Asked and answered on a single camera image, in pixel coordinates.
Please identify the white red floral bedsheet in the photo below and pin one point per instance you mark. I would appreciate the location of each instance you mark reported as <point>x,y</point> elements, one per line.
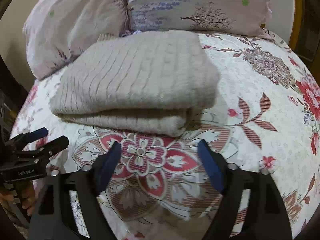
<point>266,116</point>

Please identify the beige cable-knit sweater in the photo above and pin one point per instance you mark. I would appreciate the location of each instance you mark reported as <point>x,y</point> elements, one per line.
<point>149,82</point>

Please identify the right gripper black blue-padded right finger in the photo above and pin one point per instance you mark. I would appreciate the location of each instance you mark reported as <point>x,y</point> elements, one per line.
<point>266,216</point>

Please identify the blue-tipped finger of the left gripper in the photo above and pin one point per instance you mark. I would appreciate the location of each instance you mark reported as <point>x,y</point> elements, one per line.
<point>23,139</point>

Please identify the pink floral left pillow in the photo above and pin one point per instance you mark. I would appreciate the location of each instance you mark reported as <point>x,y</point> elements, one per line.
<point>58,31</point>

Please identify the brown wooden headboard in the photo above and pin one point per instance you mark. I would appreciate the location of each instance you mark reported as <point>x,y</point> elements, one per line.
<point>297,22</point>

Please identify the person's left hand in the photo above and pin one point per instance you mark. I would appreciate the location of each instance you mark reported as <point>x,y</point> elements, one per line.
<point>28,198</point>

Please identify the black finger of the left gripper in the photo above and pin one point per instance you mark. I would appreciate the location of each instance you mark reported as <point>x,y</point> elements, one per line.
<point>52,148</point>

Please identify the pink lavender-print right pillow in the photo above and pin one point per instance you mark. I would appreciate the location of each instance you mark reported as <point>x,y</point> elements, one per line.
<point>242,17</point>

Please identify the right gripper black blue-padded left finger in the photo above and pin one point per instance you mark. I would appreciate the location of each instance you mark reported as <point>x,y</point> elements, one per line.
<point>53,216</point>

